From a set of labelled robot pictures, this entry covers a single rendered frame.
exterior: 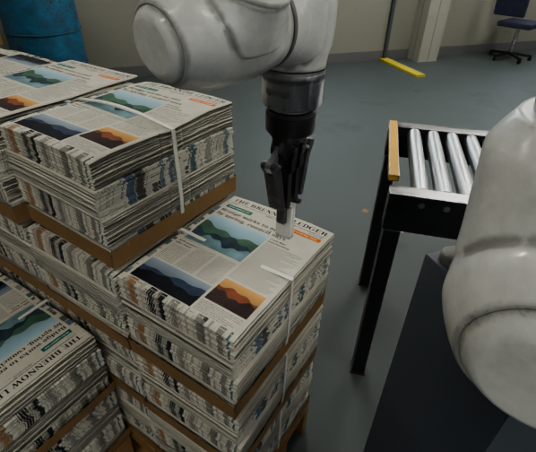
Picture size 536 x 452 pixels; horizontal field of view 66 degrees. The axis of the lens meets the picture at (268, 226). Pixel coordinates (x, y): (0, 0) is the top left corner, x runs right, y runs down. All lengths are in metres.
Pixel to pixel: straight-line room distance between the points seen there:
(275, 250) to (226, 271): 0.12
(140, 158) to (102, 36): 4.31
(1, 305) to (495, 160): 1.14
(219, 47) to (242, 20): 0.03
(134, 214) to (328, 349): 1.14
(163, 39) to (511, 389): 0.38
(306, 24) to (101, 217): 0.48
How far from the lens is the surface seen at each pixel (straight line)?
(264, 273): 0.81
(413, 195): 1.18
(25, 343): 1.12
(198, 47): 0.40
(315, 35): 0.55
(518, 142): 0.31
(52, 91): 1.09
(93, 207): 0.78
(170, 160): 0.85
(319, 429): 1.57
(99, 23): 5.05
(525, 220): 0.29
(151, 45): 0.42
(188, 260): 0.85
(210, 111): 0.91
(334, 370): 1.70
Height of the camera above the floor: 1.37
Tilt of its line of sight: 36 degrees down
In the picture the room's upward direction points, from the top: 1 degrees clockwise
